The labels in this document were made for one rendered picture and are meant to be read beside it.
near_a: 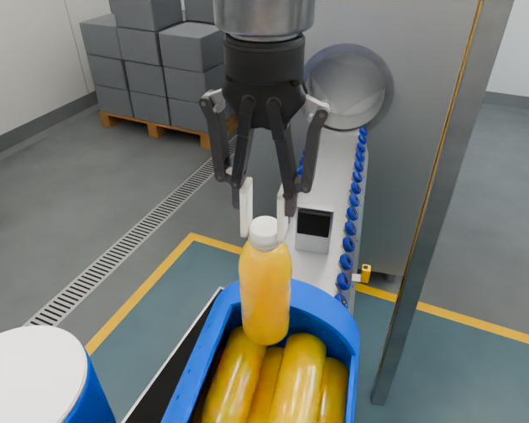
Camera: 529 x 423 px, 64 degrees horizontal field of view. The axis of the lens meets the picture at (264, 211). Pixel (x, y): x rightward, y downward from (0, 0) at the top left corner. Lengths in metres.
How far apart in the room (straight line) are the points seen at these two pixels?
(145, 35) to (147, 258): 1.84
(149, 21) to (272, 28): 3.29
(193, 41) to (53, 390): 2.89
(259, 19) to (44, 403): 0.74
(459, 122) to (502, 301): 1.64
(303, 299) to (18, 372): 0.56
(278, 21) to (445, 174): 0.92
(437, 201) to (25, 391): 1.07
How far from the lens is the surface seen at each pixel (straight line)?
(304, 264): 1.20
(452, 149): 1.20
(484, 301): 2.62
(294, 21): 0.38
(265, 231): 0.51
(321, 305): 0.71
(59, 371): 0.93
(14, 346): 1.01
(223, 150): 0.47
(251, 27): 0.37
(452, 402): 2.16
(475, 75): 1.13
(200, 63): 3.47
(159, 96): 3.83
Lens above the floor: 1.75
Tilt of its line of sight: 36 degrees down
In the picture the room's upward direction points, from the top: straight up
